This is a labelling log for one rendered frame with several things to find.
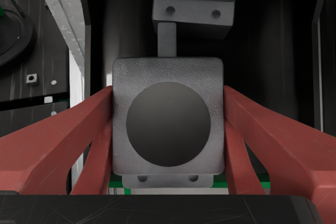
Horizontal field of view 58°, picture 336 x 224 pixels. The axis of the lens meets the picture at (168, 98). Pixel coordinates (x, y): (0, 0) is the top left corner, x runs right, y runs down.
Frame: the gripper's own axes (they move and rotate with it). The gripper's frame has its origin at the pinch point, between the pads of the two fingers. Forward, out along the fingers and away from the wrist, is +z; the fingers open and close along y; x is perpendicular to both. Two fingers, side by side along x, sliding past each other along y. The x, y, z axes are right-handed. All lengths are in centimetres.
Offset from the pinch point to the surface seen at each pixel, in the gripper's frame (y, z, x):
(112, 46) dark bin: 3.5, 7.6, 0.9
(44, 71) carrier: 19.9, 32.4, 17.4
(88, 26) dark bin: 4.5, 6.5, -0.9
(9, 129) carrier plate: 23.1, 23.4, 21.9
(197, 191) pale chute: -3.2, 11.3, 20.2
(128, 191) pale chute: 3.8, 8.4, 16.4
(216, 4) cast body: -2.5, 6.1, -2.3
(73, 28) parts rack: 6.7, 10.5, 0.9
